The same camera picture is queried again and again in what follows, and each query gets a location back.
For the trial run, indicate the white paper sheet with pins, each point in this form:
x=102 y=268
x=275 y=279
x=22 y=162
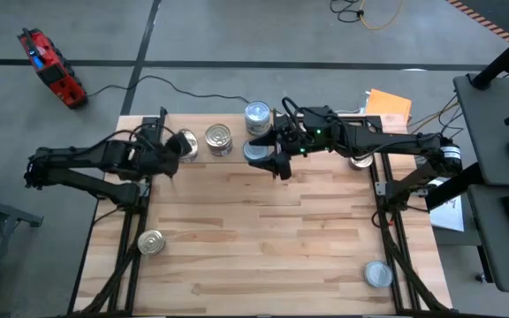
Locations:
x=451 y=216

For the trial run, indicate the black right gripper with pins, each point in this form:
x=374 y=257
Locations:
x=321 y=132

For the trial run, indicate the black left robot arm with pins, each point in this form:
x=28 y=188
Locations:
x=82 y=154

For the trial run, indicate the grey desk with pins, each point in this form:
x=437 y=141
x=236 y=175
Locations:
x=488 y=132
x=493 y=247

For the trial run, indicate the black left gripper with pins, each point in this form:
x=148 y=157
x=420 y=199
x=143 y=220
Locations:
x=153 y=156

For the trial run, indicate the grey metal cart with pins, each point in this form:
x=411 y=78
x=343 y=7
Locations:
x=7 y=208

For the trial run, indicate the orange paper sheet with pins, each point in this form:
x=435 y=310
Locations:
x=389 y=106

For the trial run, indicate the black aluminium frame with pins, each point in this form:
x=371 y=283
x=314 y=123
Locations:
x=360 y=118
x=134 y=287

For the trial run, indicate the red black portable power unit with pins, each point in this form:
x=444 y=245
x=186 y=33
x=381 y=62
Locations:
x=53 y=73

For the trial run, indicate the silver metal bracket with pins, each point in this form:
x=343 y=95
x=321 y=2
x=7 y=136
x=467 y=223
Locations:
x=380 y=187

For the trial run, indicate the black floor mat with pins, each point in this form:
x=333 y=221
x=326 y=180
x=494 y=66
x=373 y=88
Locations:
x=502 y=13

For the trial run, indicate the black desk leg beam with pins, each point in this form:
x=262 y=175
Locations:
x=451 y=194

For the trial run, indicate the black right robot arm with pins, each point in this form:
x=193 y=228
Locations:
x=391 y=140

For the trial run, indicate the black pole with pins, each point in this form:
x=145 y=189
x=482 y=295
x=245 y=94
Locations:
x=502 y=59

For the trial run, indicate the Bumble Bee light tuna can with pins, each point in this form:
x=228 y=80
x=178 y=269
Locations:
x=257 y=112

